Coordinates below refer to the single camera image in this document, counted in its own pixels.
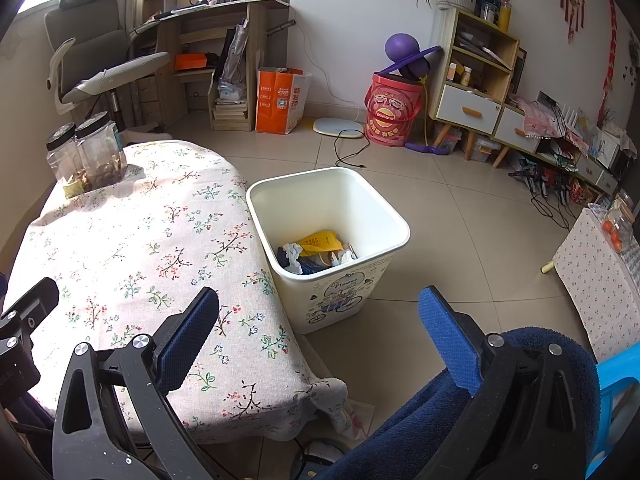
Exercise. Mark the yellow bottle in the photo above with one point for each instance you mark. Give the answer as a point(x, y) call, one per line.
point(505, 17)

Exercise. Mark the white tissue paper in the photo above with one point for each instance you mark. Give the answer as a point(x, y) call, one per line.
point(292, 259)

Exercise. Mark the floral tablecloth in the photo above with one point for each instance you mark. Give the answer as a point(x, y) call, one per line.
point(150, 240)

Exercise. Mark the grey plastic bag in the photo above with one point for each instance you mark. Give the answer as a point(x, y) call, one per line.
point(235, 60)

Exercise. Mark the glass jar with oranges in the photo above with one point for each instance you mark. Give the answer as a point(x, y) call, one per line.
point(617, 225)

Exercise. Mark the red hanging wall strip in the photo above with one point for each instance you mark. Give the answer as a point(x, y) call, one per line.
point(610, 50)

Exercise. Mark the wooden desk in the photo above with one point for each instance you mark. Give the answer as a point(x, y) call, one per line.
point(210, 20)

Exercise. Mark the small floral covered table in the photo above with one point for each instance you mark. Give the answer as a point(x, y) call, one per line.
point(600, 290)

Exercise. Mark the dark blue cardboard box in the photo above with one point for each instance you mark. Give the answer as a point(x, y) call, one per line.
point(315, 264)

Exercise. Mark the low white cabinet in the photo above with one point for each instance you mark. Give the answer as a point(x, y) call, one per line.
point(595, 165)

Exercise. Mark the red printed bucket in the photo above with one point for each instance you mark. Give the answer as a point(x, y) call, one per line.
point(392, 110)

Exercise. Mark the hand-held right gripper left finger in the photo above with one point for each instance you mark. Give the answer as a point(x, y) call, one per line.
point(186, 341)

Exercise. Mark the pink cloth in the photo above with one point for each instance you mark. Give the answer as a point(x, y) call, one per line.
point(542, 120)

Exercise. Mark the clear jar with blue label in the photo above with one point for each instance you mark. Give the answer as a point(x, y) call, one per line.
point(102, 152)

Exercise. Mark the purple jump ball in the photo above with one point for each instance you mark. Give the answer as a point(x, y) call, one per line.
point(405, 50)

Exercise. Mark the orange paper bag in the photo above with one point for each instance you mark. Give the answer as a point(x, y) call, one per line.
point(280, 102)

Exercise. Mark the purple plastic toy piece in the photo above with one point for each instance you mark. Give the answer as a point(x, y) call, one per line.
point(427, 149)

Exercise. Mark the white bathroom scale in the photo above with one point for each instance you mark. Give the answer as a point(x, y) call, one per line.
point(339, 126)

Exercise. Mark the stack of books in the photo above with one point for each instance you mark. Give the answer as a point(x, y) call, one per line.
point(231, 114)

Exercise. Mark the orange box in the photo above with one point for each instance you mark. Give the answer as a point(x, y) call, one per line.
point(191, 62)

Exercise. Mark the white plastic waste bin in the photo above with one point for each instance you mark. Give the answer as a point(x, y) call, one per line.
point(345, 290)

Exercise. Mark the wooden cabinet with white drawers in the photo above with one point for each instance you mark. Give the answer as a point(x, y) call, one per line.
point(475, 105)

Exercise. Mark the white office chair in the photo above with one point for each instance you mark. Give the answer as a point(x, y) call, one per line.
point(100, 80)

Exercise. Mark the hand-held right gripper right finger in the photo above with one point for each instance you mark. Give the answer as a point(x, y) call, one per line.
point(450, 342)

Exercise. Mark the clear jar with black lid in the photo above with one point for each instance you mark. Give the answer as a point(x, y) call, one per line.
point(67, 160)

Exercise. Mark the yellow snack packet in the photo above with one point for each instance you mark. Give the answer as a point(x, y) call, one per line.
point(320, 242)

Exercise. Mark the dark blue fleece clothing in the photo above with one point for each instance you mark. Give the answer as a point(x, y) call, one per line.
point(410, 425)

